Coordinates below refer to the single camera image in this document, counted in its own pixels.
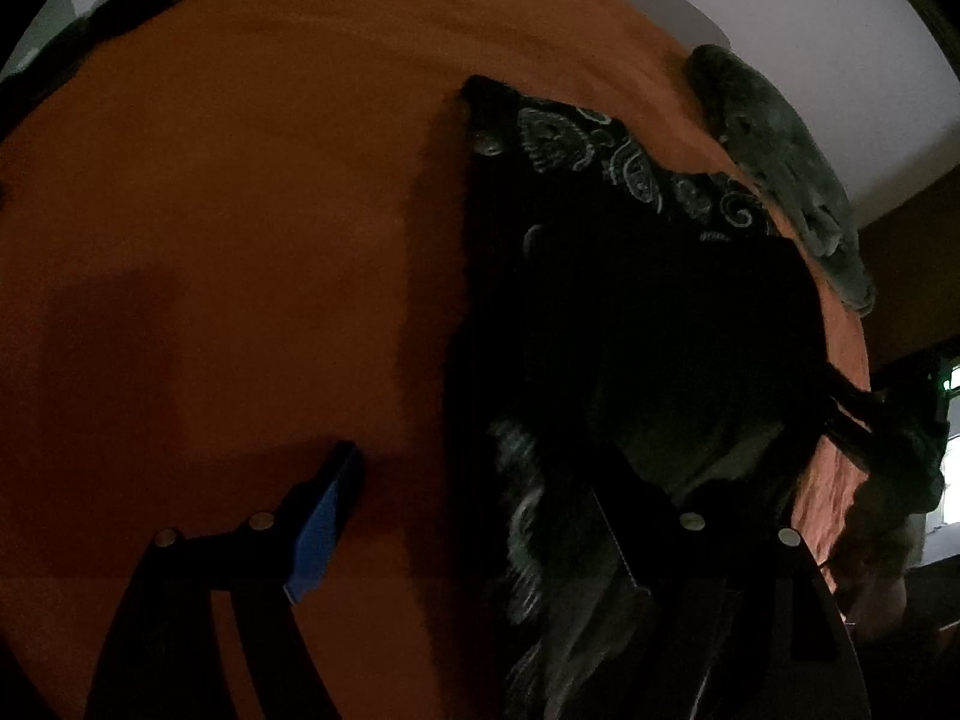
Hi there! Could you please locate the black paisley print garment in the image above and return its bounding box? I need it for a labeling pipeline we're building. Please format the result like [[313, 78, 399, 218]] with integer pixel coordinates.
[[445, 73, 835, 720]]

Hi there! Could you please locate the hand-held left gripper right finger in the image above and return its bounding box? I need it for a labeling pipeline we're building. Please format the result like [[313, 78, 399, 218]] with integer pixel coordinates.
[[591, 486, 871, 720]]

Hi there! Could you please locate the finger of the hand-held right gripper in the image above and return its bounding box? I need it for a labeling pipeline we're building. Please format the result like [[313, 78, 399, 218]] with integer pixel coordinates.
[[820, 364, 902, 430], [820, 415, 899, 467]]

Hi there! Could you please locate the grey-green folded garment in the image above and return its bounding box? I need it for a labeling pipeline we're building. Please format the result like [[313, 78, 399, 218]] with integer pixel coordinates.
[[685, 43, 878, 317]]

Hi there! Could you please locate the person's right hand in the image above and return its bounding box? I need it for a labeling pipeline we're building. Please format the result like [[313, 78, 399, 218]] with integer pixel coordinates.
[[831, 482, 925, 625]]

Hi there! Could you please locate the orange fleece blanket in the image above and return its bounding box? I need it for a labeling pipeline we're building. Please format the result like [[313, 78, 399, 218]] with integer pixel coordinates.
[[0, 0, 877, 720]]

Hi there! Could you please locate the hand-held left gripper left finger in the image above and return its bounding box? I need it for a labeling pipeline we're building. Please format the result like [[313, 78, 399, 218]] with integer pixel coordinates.
[[86, 440, 367, 720]]

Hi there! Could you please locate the dark wooden door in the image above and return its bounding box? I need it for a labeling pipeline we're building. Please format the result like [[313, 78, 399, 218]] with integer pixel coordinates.
[[855, 163, 960, 370]]

